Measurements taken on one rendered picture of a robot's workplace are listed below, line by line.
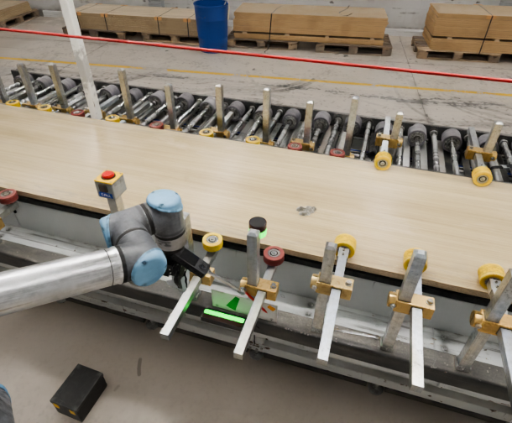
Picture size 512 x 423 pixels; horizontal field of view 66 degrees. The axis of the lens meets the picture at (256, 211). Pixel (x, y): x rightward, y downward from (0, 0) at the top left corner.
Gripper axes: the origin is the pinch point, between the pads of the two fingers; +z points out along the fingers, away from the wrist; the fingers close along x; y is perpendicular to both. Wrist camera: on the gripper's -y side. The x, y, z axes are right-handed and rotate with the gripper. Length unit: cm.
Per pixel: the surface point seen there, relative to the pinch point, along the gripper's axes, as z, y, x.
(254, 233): -15.2, -18.8, -15.4
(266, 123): 1, 5, -124
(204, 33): 67, 210, -535
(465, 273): 6, -91, -39
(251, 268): 0.2, -17.8, -14.7
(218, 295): 18.7, -4.9, -14.4
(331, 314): -0.1, -46.8, -2.8
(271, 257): 5.3, -22.1, -26.7
